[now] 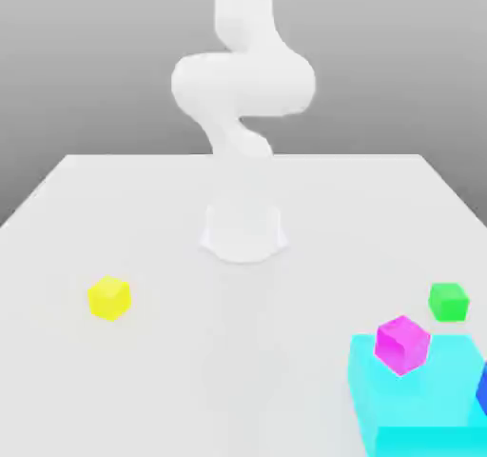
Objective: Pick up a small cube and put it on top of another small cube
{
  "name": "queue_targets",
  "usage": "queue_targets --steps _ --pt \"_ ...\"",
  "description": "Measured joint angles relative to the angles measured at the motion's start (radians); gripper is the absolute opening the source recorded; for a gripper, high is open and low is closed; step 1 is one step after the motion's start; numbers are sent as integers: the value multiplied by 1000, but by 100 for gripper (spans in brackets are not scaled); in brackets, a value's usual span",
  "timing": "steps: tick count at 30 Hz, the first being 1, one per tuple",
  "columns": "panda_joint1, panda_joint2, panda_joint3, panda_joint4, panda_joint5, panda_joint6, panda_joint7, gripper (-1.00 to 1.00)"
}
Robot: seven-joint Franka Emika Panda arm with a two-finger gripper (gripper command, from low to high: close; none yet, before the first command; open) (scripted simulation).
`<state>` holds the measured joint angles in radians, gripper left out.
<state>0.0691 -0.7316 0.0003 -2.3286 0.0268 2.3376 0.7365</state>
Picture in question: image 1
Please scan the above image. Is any small yellow cube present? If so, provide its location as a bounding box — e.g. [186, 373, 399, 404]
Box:
[87, 274, 133, 322]

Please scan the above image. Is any small magenta cube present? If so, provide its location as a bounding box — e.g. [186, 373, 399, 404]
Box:
[374, 314, 432, 377]

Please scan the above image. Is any small green cube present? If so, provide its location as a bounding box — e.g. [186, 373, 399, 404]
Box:
[427, 282, 471, 323]

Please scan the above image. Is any small blue cube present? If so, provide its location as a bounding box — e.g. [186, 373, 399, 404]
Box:
[475, 360, 487, 416]

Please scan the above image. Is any large cyan box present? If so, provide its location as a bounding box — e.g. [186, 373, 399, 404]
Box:
[347, 333, 487, 457]

